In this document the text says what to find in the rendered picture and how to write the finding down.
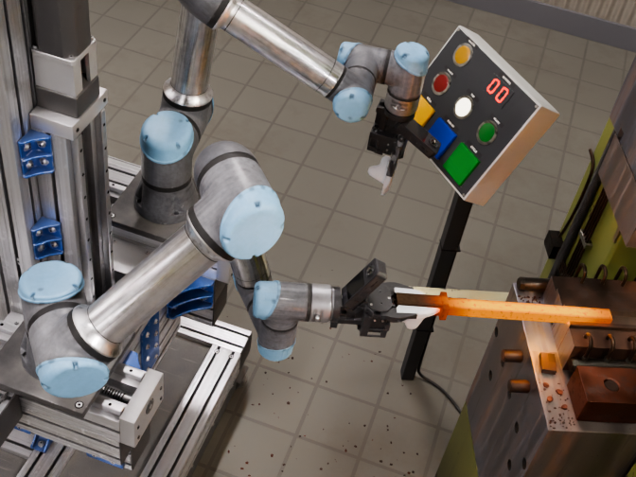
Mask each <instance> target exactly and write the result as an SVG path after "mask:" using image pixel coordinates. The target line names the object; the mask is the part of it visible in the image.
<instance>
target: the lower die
mask: <svg viewBox="0 0 636 477"><path fill-rule="evenodd" d="M581 278H582V277H568V276H551V278H550V280H549V282H548V285H547V287H546V289H545V291H544V294H543V296H542V297H543V301H544V305H556V306H569V307H582V308H596V309H609V310H613V311H628V312H636V281H627V282H626V284H625V286H624V287H622V286H621V283H622V281H623V280H610V279H607V280H606V282H605V284H604V285H601V284H600V282H601V280H602V279H596V278H586V279H585V281H584V283H583V284H581V283H580V280H581ZM550 326H551V330H552V332H553V336H554V339H555V343H556V350H557V353H558V356H559V360H560V363H561V367H562V370H569V368H568V361H569V359H570V358H571V357H578V358H582V356H583V355H585V353H586V351H587V349H588V347H589V338H587V339H585V338H584V335H585V334H586V333H590V334H591V335H592V339H593V346H592V351H591V353H590V355H589V358H595V359H604V358H605V357H606V356H607V355H608V353H609V351H610V347H611V341H610V339H609V340H606V336H607V335H608V334H611V335H613V337H614V339H615V349H614V352H613V353H612V355H611V357H610V358H611V359H612V360H625V359H626V358H627V357H628V356H629V355H630V353H631V351H632V349H633V342H632V340H631V341H630V342H629V341H628V340H627V338H628V337H629V336H630V335H633V336H634V337H635V338H636V325H621V324H606V323H590V322H575V321H569V323H568V324H564V323H553V325H551V323H550Z"/></svg>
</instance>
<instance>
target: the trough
mask: <svg viewBox="0 0 636 477"><path fill-rule="evenodd" d="M610 314H611V317H612V321H611V324H621V325H636V312H628V311H613V310H610Z"/></svg>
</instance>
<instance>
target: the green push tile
mask: <svg viewBox="0 0 636 477"><path fill-rule="evenodd" d="M480 163H481V161H480V160H479V159H478V158H477V157H476V156H475V155H474V154H473V152H472V151H471V150H470V149H469V148H468V147H467V146H466V144H465V143H462V142H461V143H460V145H459V146H458V147H457V148H456V150H455V151H454V152H453V153H452V155H451V156H450V157H449V159H448V160H447V161H446V162H445V164H444V165H443V168H444V169H445V170H446V171H447V172H448V174H449V175H450V176H451V177H452V179H453V180H454V181H455V182H456V183H457V184H458V185H459V186H461V185H462V184H463V183H464V182H465V180H466V179H467V178H468V177H469V175H470V174H471V173H472V172H473V170H475V169H476V168H477V166H478V165H479V164H480Z"/></svg>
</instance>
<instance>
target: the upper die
mask: <svg viewBox="0 0 636 477"><path fill-rule="evenodd" d="M621 138H622V137H618V136H617V134H615V135H614V137H613V139H612V141H611V143H610V146H609V149H608V151H607V154H606V156H605V158H604V160H603V163H602V165H601V167H600V169H599V170H598V174H599V177H600V179H601V182H602V185H603V187H604V189H605V192H606V194H607V197H608V200H609V204H610V207H611V209H612V212H613V215H614V217H615V219H616V221H617V224H618V227H619V229H620V232H621V235H622V237H623V240H624V243H625V245H626V247H634V248H636V179H635V177H634V175H633V172H632V170H631V168H630V165H629V163H628V160H627V158H626V155H625V153H624V150H623V148H622V146H621V143H620V140H621Z"/></svg>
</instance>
